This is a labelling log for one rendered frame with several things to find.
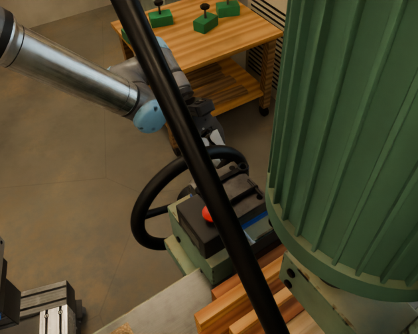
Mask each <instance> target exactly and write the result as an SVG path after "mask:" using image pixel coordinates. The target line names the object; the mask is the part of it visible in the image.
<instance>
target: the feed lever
mask: <svg viewBox="0 0 418 334"><path fill-rule="evenodd" d="M110 1H111V4H112V5H113V8H114V9H115V12H116V14H117V16H118V18H119V21H120V23H121V25H122V27H123V29H124V31H125V33H126V35H127V37H128V40H129V42H130V44H131V46H132V48H133V51H134V53H135V55H136V57H137V59H138V61H139V63H140V65H141V68H142V70H143V72H144V74H145V76H146V78H147V81H148V82H149V85H150V87H151V89H152V91H153V93H154V95H155V98H156V100H157V102H158V104H159V107H160V108H161V111H162V112H163V115H164V117H165V119H166V121H167V123H168V126H169V128H170V130H171V132H172V134H173V137H174V139H175V141H176V143H177V145H178V147H179V149H180V151H181V154H182V156H183V158H184V160H185V162H186V165H187V166H188V169H189V170H190V173H191V175H192V177H193V179H194V182H195V184H196V186H197V188H198V191H199V192H200V195H201V196H202V199H203V201H204V203H205V205H206V207H207V209H208V212H209V214H210V216H211V218H212V220H213V222H214V224H215V226H216V229H217V231H218V233H219V235H220V238H221V240H222V242H223V244H224V246H225V248H226V250H227V252H228V254H229V256H230V259H231V261H232V263H233V265H234V268H235V269H236V272H237V273H238V276H239V278H240V280H241V282H242V284H243V287H244V289H245V291H246V293H247V296H248V298H249V300H250V302H251V304H252V306H253V308H254V310H255V312H256V315H257V317H258V319H259V321H260V324H261V326H262V328H263V330H264V331H265V334H290V333H289V330H288V328H287V326H286V323H285V321H284V319H283V316H282V315H281V312H280V311H279V308H278V306H277V304H276V301H275V299H274V297H273V294H272V293H271V290H270V288H269V286H268V284H267V281H266V279H265V277H264V275H263V273H262V271H261V268H260V266H259V264H258V262H257V259H256V257H255V255H254V253H253V251H252V249H251V246H250V244H249V242H248V239H247V237H246V235H245V233H244V230H243V229H242V226H241V224H240V222H239V219H238V217H237V215H236V212H235V211H234V208H233V207H232V204H231V202H230V199H229V197H228V195H227V193H226V191H225V189H224V187H223V184H222V182H221V180H220V177H219V175H218V173H217V171H216V169H215V167H214V164H213V162H212V160H211V158H210V155H209V153H208V151H207V149H206V147H205V145H204V142H203V140H202V138H201V136H200V133H199V132H198V129H197V127H196V125H195V122H194V120H193V118H192V115H191V114H190V111H189V110H188V107H187V105H186V103H185V100H184V98H183V96H182V93H181V92H180V90H179V87H178V85H177V83H176V80H175V78H174V76H173V73H172V72H171V69H170V67H169V65H168V63H167V60H166V58H165V56H164V54H163V51H162V50H161V47H160V45H159V43H158V41H157V38H156V36H155V34H154V32H153V29H152V28H151V25H150V23H149V21H148V18H147V16H146V14H145V12H144V10H143V8H142V6H141V3H140V1H139V0H110Z"/></svg>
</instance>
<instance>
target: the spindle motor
mask: <svg viewBox="0 0 418 334"><path fill-rule="evenodd" d="M265 202H266V208H267V212H268V216H269V219H270V222H271V224H272V226H273V228H274V231H275V232H276V234H277V236H278V237H279V239H280V240H281V242H282V243H283V244H284V246H285V247H286V248H287V250H288V251H289V252H290V253H291V254H292V255H293V256H294V257H295V258H296V259H297V260H298V261H299V262H300V263H301V264H302V265H303V266H304V267H306V268H307V269H308V270H310V271H311V272H312V273H313V274H315V275H316V276H318V277H319V278H321V279H323V280H324V281H326V282H328V283H329V284H332V285H333V286H336V287H337V288H340V289H341V290H344V291H347V292H350V293H352V294H356V295H357V296H361V297H365V298H369V299H373V300H378V301H385V302H418V0H287V10H286V17H285V28H284V34H283V45H282V51H281V62H280V68H279V79H278V85H277V96H276V102H275V113H274V119H273V130H272V136H271V147H270V153H269V164H268V169H267V179H266V185H265Z"/></svg>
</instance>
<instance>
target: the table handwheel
mask: <svg viewBox="0 0 418 334"><path fill-rule="evenodd" d="M206 149H207V151H208V153H209V155H210V158H211V160H213V159H222V161H221V162H220V163H219V165H217V167H216V168H217V169H219V168H221V167H223V166H225V165H227V164H229V163H230V162H233V161H234V162H235V163H236V164H239V163H240V162H245V163H247V160H246V159H245V156H244V155H243V154H242V153H241V152H240V151H239V150H237V149H235V148H233V147H230V146H226V145H210V146H206ZM187 169H188V166H187V165H186V162H185V160H184V158H183V156H179V157H178V158H176V159H175V160H173V161H172V162H170V163H169V164H167V165H166V166H165V167H164V168H163V169H161V170H160V171H159V172H158V173H157V174H156V175H155V176H154V177H153V178H152V179H151V180H150V181H149V182H148V184H147V185H146V186H145V187H144V188H143V190H142V192H141V193H140V194H139V197H138V198H137V201H136V202H135V205H134V207H133V211H132V213H131V222H130V224H131V232H132V234H133V236H134V238H135V240H136V241H137V242H138V243H139V244H140V245H142V246H143V247H145V248H148V249H151V250H155V251H165V250H166V248H165V243H164V240H165V239H166V238H158V237H153V236H151V235H150V234H148V232H147V231H146V229H145V220H146V219H148V218H152V217H155V216H158V215H161V214H164V213H168V208H167V207H168V206H169V205H170V204H172V203H170V204H167V205H164V206H161V207H156V208H153V209H149V207H150V205H151V204H152V202H153V200H154V199H155V198H156V196H157V195H158V194H159V192H160V191H161V190H162V189H163V188H164V187H165V186H166V185H167V184H168V183H169V182H170V181H171V180H173V179H174V178H175V177H177V176H178V175H179V174H181V173H182V172H184V171H185V170H187ZM187 195H188V186H187V187H185V188H184V189H182V190H181V192H180V193H179V195H178V197H177V201H178V200H180V199H182V198H183V197H185V196H187ZM148 209H149V210H148Z"/></svg>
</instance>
